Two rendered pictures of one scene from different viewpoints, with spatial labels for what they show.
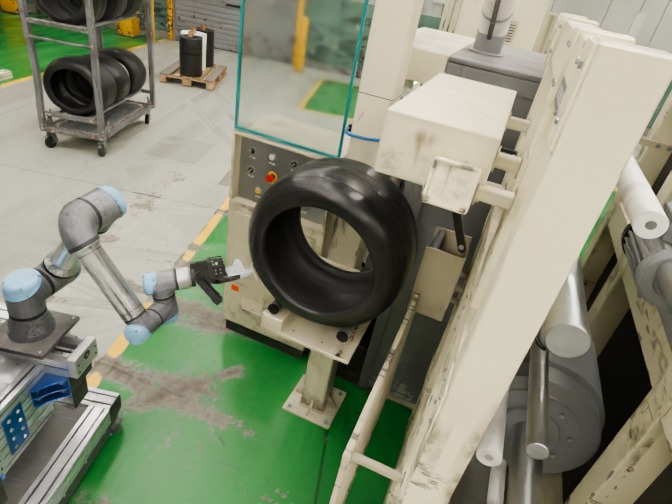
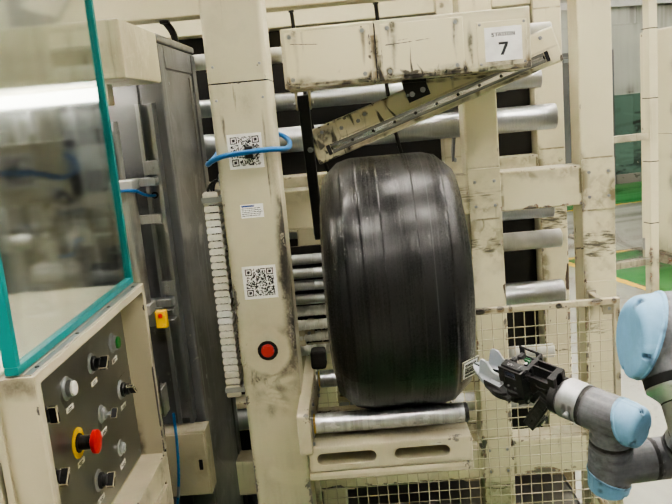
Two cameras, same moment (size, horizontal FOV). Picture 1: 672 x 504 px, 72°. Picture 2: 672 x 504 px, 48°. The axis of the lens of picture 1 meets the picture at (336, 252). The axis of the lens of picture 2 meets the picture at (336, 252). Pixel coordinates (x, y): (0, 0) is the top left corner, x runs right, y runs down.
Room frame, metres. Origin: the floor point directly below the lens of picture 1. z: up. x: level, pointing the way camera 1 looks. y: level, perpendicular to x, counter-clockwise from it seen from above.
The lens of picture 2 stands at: (1.97, 1.63, 1.58)
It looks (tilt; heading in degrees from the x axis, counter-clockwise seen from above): 11 degrees down; 256
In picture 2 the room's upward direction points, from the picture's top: 5 degrees counter-clockwise
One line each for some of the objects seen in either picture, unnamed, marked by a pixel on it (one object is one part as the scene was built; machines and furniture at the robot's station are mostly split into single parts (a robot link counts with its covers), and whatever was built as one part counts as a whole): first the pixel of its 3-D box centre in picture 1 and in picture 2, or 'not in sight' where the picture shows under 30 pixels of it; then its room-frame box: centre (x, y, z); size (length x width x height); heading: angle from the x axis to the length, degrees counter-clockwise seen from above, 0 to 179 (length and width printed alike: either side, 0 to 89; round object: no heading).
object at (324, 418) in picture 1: (315, 398); not in sight; (1.72, -0.05, 0.02); 0.27 x 0.27 x 0.04; 74
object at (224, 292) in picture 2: not in sight; (226, 294); (1.81, -0.04, 1.19); 0.05 x 0.04 x 0.48; 74
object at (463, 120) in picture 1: (454, 125); (402, 52); (1.27, -0.24, 1.71); 0.61 x 0.25 x 0.15; 164
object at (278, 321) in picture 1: (292, 298); (389, 445); (1.51, 0.14, 0.83); 0.36 x 0.09 x 0.06; 164
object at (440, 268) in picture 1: (439, 273); (297, 301); (1.58, -0.42, 1.05); 0.20 x 0.15 x 0.30; 164
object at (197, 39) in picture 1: (195, 53); not in sight; (7.78, 2.83, 0.38); 1.20 x 0.80 x 0.76; 7
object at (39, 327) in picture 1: (29, 318); not in sight; (1.19, 1.03, 0.77); 0.15 x 0.15 x 0.10
